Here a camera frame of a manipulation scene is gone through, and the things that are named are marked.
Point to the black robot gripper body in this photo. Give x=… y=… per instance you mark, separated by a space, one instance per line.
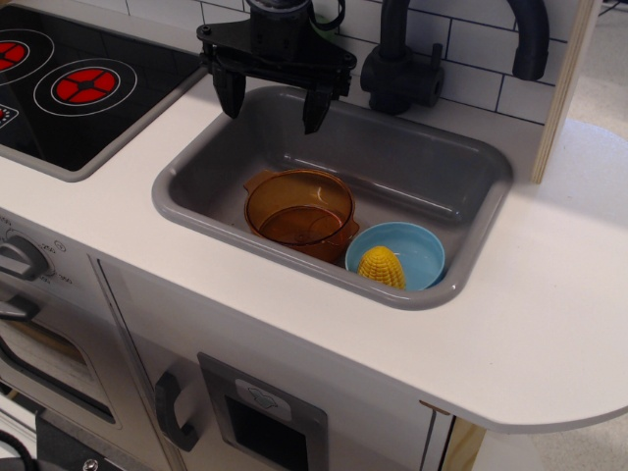
x=278 y=43

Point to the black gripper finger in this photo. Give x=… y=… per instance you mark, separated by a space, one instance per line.
x=230 y=88
x=316 y=106

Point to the yellow toy corn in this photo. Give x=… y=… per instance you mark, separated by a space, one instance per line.
x=381 y=265

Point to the grey sink basin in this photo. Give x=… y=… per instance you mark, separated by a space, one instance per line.
x=398 y=171

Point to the light blue bowl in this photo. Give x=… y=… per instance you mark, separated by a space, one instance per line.
x=420 y=252

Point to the green toy bell pepper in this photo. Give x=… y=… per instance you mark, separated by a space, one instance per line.
x=324 y=27

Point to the black toy faucet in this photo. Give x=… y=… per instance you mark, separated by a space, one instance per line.
x=395 y=81

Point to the orange transparent pot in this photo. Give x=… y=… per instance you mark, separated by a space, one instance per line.
x=309 y=211

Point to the black toy stovetop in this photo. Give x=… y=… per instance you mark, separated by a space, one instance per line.
x=73 y=95

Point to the grey oven knob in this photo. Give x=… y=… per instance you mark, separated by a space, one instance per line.
x=21 y=259

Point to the grey dispenser panel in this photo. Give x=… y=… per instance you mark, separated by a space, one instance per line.
x=273 y=426

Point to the grey oven door handle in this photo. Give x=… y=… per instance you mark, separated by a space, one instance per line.
x=18 y=309

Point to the black cabinet door handle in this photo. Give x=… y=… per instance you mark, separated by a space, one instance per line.
x=167 y=392

